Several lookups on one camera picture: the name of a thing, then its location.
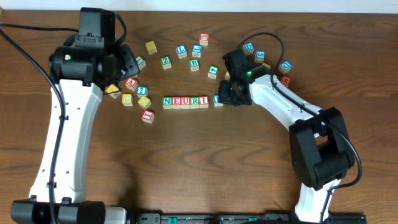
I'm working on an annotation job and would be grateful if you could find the blue P block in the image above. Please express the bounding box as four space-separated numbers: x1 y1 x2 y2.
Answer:
213 95 223 107

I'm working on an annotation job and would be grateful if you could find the red i block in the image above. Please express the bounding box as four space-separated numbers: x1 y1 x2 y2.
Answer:
141 110 155 123
199 96 209 108

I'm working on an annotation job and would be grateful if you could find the yellow S block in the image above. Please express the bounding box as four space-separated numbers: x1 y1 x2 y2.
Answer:
262 63 271 69

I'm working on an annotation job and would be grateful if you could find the green R block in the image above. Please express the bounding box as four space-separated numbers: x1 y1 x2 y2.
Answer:
190 96 200 109

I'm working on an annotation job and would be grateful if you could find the red u block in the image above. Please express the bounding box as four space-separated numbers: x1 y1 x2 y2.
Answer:
200 33 209 46
180 96 191 109

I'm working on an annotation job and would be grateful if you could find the green N block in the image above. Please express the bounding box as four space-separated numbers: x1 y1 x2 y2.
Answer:
162 96 172 109

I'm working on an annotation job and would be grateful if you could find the red E block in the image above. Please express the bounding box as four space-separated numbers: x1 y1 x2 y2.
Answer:
172 96 182 109

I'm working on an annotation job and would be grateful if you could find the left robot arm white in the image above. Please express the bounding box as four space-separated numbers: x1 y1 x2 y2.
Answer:
11 7 140 223

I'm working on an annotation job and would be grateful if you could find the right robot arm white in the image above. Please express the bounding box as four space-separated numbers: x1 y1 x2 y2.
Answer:
219 49 365 223

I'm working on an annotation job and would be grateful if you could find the green 7 block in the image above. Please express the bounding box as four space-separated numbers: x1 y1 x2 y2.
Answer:
136 56 146 70

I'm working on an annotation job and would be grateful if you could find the yellow block near 4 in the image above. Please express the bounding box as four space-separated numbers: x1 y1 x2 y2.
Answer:
224 72 230 80

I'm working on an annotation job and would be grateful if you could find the red A block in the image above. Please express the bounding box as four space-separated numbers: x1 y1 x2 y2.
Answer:
125 78 138 91

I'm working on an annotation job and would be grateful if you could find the yellow block top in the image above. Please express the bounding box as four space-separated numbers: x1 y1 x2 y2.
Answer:
146 40 157 55

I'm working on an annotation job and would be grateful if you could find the yellow K block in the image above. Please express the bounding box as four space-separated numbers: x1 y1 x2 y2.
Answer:
104 84 121 99

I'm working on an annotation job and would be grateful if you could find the blue 2 block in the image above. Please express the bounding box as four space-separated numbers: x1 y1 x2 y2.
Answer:
136 86 149 98

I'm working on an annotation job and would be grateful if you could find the green 4 block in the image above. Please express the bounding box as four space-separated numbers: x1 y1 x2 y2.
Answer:
208 65 219 79

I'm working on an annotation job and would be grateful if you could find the yellow C block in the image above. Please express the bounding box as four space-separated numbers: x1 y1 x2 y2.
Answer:
122 93 133 106

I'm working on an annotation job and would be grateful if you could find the green Z block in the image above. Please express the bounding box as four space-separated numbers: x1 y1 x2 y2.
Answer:
160 56 172 70

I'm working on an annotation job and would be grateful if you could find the yellow O block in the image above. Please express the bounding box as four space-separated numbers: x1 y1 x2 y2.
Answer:
138 96 152 110

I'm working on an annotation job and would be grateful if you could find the blue 5 block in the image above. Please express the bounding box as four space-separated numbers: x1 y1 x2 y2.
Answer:
254 50 266 63

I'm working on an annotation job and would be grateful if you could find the blue D block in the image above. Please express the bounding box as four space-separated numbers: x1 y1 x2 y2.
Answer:
243 42 254 55

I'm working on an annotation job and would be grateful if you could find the red M block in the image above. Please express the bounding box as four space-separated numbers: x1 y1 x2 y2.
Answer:
280 75 292 88

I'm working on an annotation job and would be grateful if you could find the green B block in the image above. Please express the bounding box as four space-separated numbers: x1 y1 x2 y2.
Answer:
189 59 200 72

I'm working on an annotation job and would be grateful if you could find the blue Q block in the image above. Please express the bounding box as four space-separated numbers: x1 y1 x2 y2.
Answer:
279 60 292 75

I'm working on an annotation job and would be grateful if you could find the blue L block left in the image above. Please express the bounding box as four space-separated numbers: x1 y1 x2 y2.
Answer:
176 45 187 58

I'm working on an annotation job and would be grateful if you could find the blue l block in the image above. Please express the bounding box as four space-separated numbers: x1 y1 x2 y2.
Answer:
192 45 202 58
176 45 187 58

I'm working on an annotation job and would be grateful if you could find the blue L block right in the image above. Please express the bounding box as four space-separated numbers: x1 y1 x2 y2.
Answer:
192 45 202 58

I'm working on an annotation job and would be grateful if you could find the red U block top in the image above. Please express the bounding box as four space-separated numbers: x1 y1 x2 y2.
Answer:
200 33 209 46

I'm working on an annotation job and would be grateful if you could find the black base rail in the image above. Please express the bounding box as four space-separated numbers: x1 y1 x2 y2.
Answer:
105 205 368 224

